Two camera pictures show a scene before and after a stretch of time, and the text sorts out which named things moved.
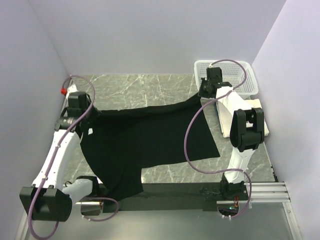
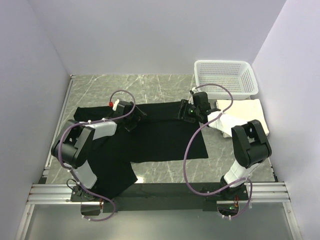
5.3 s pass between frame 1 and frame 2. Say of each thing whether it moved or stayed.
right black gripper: moved
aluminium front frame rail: stayed
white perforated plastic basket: stayed
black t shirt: moved
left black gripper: moved
